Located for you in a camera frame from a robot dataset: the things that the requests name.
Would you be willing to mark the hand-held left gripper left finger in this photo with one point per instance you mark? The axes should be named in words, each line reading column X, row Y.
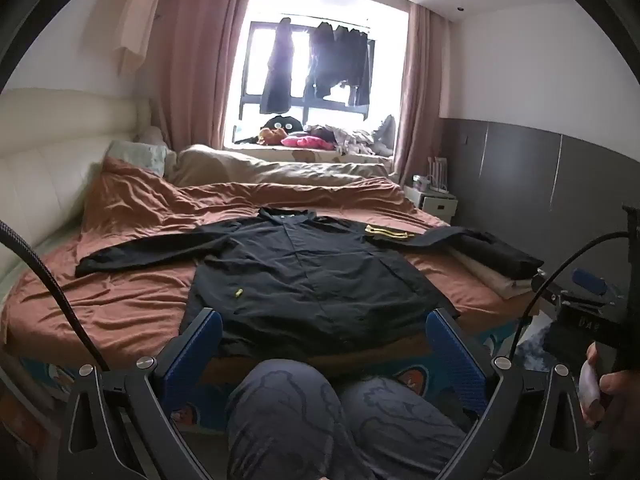
column 199, row 347

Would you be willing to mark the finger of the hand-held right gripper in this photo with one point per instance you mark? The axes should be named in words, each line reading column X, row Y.
column 590, row 280

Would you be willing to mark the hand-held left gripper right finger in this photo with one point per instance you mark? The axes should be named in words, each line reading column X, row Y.
column 459, row 357

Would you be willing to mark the black shirt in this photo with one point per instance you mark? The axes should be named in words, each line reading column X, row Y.
column 310, row 285

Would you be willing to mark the pile of clothes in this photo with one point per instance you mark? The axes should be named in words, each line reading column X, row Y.
column 357, row 139

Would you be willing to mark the person's right hand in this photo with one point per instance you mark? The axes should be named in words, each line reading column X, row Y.
column 617, row 385

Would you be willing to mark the folded black garment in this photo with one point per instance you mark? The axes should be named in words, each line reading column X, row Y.
column 500, row 255

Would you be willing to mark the grey patterned pants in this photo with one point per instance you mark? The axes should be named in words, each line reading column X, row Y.
column 290, row 425

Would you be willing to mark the brown bed sheet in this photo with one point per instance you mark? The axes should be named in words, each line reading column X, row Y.
column 145, row 210

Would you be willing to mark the white nightstand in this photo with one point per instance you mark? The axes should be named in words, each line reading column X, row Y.
column 432, row 205

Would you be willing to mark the clutter of nightstand bottles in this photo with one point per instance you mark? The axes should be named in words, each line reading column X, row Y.
column 432, row 175

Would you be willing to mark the beige duvet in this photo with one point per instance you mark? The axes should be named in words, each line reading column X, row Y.
column 260, row 167

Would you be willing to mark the pale patterned pillow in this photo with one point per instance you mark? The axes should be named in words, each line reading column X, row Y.
column 139, row 156

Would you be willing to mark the white plush toy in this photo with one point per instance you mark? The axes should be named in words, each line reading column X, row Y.
column 151, row 136

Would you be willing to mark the brown plush toy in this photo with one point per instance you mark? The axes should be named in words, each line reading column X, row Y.
column 270, row 136

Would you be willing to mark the pink cushion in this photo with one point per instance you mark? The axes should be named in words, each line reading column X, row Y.
column 305, row 141

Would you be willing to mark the black plush toy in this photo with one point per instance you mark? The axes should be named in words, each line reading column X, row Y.
column 282, row 123

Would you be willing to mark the cream padded headboard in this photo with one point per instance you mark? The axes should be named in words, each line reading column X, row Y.
column 55, row 150

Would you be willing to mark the pink curtain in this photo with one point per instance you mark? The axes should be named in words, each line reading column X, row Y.
column 417, row 90
column 200, row 60

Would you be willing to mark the long dark hanging garment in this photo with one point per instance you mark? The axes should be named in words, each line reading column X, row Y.
column 276, row 70

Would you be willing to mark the cream hanging cloth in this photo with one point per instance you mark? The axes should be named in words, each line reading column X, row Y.
column 137, row 15

